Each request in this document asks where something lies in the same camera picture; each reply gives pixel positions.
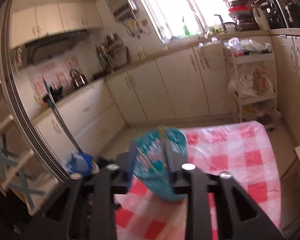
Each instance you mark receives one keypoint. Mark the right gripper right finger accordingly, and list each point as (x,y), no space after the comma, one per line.
(238,215)

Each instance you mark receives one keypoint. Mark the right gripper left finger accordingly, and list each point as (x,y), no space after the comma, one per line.
(84,207)

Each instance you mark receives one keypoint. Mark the wooden chopstick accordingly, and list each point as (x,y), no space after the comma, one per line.
(162,137)
(147,159)

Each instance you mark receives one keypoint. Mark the white kitchen trolley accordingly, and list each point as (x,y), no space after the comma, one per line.
(252,79)

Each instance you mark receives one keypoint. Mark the blue plastic bag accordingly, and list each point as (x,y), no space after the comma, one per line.
(81,163)

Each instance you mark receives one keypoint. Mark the teal perforated plastic basket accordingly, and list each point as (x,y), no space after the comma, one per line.
(158,184)

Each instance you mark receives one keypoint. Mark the red white checkered tablecloth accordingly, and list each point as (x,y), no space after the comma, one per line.
(244,150)

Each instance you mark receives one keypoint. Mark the steel kettle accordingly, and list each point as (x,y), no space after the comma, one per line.
(78,79)

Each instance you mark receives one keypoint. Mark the range hood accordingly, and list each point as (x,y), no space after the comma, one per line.
(40,50)

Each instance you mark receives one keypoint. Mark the mop handle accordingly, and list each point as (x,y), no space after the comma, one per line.
(59,117)

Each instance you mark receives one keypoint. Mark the wall spice rack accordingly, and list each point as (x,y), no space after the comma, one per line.
(112,53)

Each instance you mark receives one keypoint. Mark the wall water heater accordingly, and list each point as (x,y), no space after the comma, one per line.
(122,9)

